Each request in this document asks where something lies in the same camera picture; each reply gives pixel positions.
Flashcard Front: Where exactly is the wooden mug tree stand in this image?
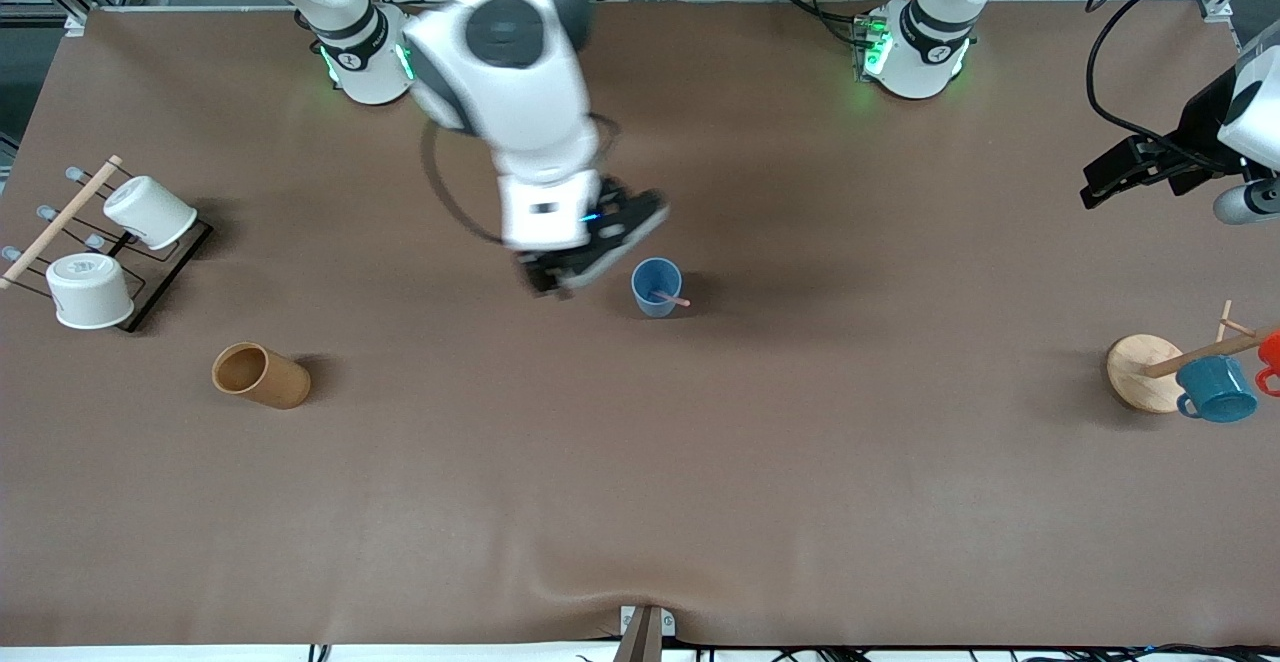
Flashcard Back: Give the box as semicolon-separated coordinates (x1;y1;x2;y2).
1107;300;1280;414

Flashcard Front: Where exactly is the teal enamel mug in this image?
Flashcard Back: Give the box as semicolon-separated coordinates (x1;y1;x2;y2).
1175;355;1259;424

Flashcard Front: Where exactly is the brown wooden cup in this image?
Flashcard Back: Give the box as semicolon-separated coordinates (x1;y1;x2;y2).
212;342;312;410

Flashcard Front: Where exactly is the black wire cup rack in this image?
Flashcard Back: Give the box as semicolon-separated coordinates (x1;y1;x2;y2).
0;155;214;333

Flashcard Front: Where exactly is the metal table clamp bracket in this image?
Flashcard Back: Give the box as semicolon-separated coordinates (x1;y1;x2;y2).
612;604;677;662

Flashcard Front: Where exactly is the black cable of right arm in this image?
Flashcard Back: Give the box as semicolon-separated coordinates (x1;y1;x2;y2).
420;114;621;245

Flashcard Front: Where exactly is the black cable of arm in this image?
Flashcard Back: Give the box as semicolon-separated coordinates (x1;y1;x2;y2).
1086;0;1251;158
420;114;621;245

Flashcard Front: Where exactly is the light blue plastic cup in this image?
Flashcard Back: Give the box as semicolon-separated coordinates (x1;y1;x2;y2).
631;258;683;319

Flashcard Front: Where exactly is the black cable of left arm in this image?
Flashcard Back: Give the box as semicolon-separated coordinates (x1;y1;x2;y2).
1086;0;1251;158

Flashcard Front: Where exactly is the white cup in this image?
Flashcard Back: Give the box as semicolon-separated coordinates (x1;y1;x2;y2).
103;176;198;250
46;253;135;330

